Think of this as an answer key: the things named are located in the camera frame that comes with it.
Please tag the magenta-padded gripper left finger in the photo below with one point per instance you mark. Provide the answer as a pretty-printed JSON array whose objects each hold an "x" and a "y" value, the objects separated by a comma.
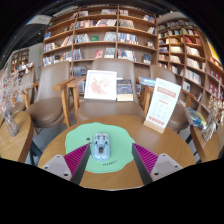
[{"x": 76, "y": 159}]

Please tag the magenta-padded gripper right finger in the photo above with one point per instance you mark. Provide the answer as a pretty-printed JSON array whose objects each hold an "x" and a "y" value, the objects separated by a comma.
[{"x": 146, "y": 159}]

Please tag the transparent blue computer mouse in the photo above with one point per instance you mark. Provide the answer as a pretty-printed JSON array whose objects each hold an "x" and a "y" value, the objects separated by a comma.
[{"x": 101, "y": 146}]

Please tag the green blob-shaped mouse pad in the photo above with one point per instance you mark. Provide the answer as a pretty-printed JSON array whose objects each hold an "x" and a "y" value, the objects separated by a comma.
[{"x": 120, "y": 146}]

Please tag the brown leather wooden armchair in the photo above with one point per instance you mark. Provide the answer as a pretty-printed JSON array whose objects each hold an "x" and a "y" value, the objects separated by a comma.
[
  {"x": 50, "y": 100},
  {"x": 26, "y": 90},
  {"x": 180, "y": 120},
  {"x": 106, "y": 110}
]

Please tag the white sign on wooden base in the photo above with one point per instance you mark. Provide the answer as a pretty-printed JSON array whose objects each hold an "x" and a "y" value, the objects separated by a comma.
[{"x": 162, "y": 103}]

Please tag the round wooden side table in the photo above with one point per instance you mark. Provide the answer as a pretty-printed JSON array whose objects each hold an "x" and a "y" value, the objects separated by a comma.
[
  {"x": 210, "y": 150},
  {"x": 16, "y": 146}
]

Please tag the glass vase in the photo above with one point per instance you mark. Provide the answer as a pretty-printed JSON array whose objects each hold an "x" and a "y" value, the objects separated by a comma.
[
  {"x": 209, "y": 128},
  {"x": 11, "y": 126}
]

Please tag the dark blue book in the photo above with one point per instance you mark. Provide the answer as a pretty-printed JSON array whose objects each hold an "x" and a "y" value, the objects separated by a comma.
[{"x": 125, "y": 88}]

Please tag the stack of light blue books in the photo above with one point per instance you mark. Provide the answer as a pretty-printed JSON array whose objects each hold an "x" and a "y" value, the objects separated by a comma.
[{"x": 147, "y": 81}]

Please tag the white framed floral picture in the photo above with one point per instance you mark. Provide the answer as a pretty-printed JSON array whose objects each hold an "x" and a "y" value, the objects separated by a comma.
[{"x": 100, "y": 85}]

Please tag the dried flower bouquet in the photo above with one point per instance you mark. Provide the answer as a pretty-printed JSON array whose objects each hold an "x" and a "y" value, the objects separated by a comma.
[
  {"x": 11, "y": 88},
  {"x": 218, "y": 108}
]

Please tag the small distant bookshelf unit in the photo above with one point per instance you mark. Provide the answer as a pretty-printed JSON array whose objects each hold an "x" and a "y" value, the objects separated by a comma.
[{"x": 20, "y": 60}]

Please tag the curved wooden bookshelf unit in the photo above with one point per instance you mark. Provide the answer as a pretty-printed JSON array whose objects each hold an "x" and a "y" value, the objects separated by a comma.
[{"x": 186, "y": 46}]

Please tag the large wooden bookshelf unit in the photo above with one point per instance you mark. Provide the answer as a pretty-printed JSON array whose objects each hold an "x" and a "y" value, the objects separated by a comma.
[{"x": 100, "y": 36}]

